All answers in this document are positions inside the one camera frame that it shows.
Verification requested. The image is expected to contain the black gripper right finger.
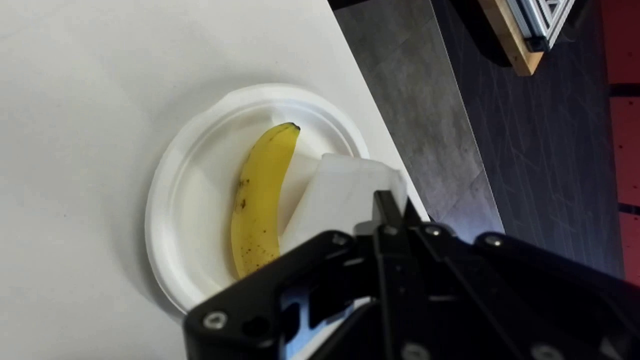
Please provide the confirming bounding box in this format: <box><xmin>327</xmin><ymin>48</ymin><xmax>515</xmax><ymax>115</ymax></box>
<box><xmin>399</xmin><ymin>198</ymin><xmax>640</xmax><ymax>360</ymax></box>

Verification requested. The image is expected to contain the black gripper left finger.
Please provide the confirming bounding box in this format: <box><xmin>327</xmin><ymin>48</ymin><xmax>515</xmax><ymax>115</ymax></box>
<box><xmin>182</xmin><ymin>187</ymin><xmax>430</xmax><ymax>360</ymax></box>

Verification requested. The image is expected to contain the white paper towel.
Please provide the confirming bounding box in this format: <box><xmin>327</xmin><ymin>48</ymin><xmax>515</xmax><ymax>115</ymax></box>
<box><xmin>282</xmin><ymin>151</ymin><xmax>410</xmax><ymax>251</ymax></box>

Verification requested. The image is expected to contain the white paper plate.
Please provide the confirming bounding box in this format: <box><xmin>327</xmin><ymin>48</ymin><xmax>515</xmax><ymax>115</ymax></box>
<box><xmin>142</xmin><ymin>81</ymin><xmax>373</xmax><ymax>315</ymax></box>

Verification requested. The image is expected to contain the yellow banana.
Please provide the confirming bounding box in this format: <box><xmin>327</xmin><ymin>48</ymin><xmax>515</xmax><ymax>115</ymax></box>
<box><xmin>228</xmin><ymin>119</ymin><xmax>304</xmax><ymax>281</ymax></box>

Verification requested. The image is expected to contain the wooden cart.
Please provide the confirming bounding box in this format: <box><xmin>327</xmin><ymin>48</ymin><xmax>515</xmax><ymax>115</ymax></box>
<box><xmin>474</xmin><ymin>0</ymin><xmax>580</xmax><ymax>79</ymax></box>

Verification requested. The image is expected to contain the white green metal frame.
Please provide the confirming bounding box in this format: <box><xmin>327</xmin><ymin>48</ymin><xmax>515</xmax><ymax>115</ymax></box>
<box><xmin>506</xmin><ymin>0</ymin><xmax>580</xmax><ymax>53</ymax></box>

